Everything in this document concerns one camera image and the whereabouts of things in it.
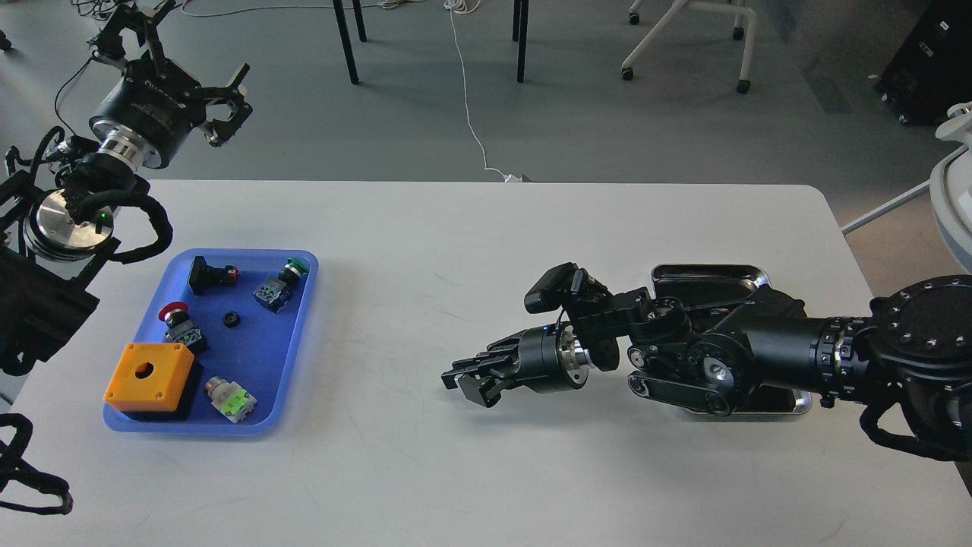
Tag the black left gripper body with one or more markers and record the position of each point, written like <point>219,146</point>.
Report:
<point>154,107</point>

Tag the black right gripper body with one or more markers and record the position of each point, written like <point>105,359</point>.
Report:
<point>548,359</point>

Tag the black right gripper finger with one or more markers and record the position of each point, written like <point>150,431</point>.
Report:
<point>483,384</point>
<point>501,356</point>

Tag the small black gear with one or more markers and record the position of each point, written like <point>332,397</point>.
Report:
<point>231,319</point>

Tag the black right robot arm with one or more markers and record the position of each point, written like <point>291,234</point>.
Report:
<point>908,363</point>

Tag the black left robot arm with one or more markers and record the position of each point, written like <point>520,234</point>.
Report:
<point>79,203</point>

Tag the black table leg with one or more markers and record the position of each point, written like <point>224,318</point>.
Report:
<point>345,37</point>
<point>519,35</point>

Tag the silver metal tray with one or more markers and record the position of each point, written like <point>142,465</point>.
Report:
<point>702,285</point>

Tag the red emergency stop button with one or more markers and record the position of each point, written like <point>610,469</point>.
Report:
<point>181,329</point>

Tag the blue plastic tray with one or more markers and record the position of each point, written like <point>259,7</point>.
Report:
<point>259,353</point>

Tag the orange button box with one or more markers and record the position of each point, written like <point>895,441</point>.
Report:
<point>154,382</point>

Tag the black table leg right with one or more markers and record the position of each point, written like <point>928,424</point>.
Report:
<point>519,35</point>

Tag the white rolling chair base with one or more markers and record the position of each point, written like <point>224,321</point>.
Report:
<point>744,31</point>

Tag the white chair right edge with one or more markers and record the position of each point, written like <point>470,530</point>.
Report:
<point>949,186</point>

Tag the black equipment case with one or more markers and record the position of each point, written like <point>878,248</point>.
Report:
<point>931,72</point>

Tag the green push button switch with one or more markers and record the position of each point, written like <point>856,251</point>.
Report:
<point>276,291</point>

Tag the light green switch module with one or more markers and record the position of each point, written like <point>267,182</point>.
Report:
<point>229,399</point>

